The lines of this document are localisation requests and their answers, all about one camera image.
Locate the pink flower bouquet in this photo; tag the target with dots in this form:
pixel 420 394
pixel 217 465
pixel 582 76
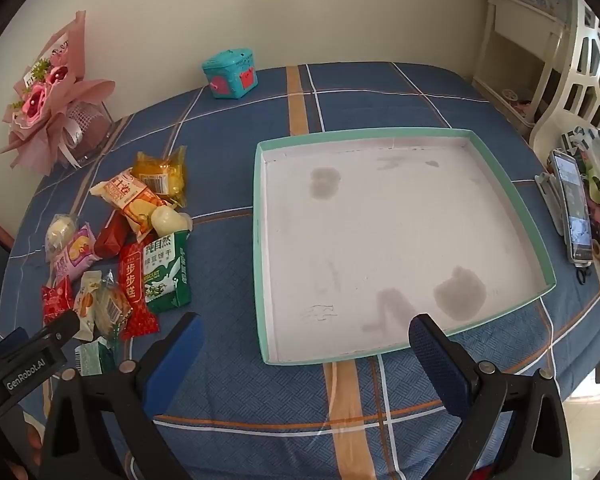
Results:
pixel 45 90

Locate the white and orange snack packet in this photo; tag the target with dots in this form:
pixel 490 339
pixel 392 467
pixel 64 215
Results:
pixel 86 300

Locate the pink swiss roll packet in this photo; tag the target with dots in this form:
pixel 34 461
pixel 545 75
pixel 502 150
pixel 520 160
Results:
pixel 77 252

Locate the white tray with teal rim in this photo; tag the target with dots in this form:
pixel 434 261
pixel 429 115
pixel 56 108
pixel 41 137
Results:
pixel 380 235

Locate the white phone stand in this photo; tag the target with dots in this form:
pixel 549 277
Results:
pixel 550 195

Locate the white shelf unit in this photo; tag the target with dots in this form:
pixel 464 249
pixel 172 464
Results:
pixel 525 20

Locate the black scissors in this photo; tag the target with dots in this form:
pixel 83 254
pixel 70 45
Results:
pixel 582 275

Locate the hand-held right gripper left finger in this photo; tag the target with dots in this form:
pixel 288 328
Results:
pixel 180 360

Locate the yellow clear cake packet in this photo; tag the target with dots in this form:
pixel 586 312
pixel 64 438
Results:
pixel 162 172

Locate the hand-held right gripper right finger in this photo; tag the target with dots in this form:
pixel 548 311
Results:
pixel 440 365

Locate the teal toy box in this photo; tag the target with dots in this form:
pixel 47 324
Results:
pixel 230 72

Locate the dark red snack packet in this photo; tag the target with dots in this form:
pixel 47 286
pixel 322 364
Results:
pixel 111 240

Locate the small round container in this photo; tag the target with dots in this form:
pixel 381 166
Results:
pixel 510 95

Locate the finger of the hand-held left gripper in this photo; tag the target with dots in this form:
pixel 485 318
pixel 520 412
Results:
pixel 57 330

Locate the green and white biscuit packet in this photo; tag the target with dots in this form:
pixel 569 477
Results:
pixel 167 272

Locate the red floral snack packet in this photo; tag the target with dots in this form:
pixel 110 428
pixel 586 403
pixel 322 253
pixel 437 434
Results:
pixel 56 302

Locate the smartphone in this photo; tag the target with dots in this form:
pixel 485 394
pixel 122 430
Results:
pixel 572 205

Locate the white bun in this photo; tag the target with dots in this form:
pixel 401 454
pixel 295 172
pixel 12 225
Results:
pixel 167 220

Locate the clear glass vase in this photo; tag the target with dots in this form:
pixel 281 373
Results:
pixel 92 130

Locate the white cake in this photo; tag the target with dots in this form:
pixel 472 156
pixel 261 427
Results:
pixel 60 232

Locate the long red patterned packet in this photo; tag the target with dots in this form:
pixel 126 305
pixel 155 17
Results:
pixel 135 290

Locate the blue plaid tablecloth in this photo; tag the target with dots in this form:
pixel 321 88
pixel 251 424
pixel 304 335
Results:
pixel 380 105

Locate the pale green snack packet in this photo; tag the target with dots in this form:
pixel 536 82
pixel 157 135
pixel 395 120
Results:
pixel 95 357

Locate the brown cake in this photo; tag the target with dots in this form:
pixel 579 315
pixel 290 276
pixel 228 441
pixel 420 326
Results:
pixel 111 310

